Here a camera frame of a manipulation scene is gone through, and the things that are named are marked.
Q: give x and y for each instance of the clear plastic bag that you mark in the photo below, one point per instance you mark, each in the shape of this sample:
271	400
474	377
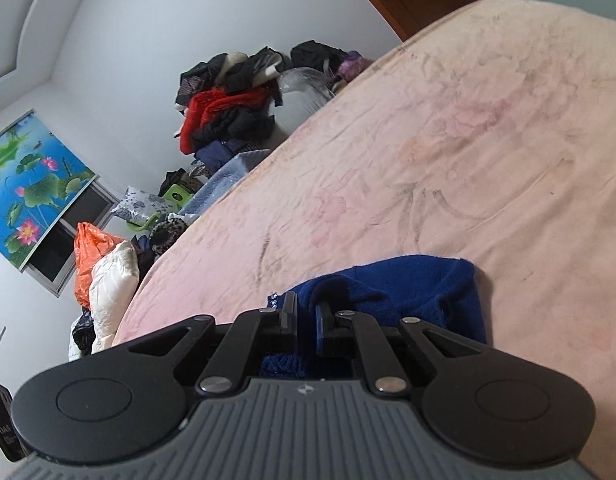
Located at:
303	95

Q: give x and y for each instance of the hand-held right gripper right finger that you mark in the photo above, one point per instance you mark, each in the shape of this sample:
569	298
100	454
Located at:
322	330

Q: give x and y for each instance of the black box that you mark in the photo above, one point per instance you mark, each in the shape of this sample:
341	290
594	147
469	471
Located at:
3	420

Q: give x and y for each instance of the light blue towel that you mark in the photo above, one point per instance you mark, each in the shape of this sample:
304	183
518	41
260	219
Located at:
228	175

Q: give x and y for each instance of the floral pillow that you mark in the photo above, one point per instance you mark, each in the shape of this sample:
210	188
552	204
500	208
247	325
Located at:
138	205

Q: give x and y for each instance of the orange plastic bag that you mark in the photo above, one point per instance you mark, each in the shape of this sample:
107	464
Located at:
88	255

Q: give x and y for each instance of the purple cloth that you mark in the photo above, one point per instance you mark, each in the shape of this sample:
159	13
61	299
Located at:
355	66

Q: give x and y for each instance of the black patterned cloth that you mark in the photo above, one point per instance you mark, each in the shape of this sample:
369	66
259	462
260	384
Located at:
83	332

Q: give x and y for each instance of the pile of mixed clothes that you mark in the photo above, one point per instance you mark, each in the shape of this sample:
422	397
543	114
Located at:
223	110

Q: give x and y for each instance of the green box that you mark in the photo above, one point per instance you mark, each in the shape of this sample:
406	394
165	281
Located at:
175	194

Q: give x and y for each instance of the window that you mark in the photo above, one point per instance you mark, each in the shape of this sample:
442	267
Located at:
63	247

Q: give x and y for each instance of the pink blanket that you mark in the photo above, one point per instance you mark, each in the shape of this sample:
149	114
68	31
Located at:
488	160

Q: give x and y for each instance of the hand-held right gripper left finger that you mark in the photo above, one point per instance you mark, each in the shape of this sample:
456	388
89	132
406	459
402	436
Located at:
290	315

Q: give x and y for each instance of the cream quilt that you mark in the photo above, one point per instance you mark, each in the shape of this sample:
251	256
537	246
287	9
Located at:
113	280

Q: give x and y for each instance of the lotus flower window blind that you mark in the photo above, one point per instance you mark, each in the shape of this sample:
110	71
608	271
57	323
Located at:
33	185

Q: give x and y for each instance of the leopard print cloth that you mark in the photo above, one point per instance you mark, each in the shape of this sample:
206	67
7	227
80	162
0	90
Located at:
168	232

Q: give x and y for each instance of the black bag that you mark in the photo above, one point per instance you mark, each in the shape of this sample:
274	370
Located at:
315	55

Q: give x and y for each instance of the blue beaded sweater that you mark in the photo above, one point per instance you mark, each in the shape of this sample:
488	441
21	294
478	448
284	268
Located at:
413	290

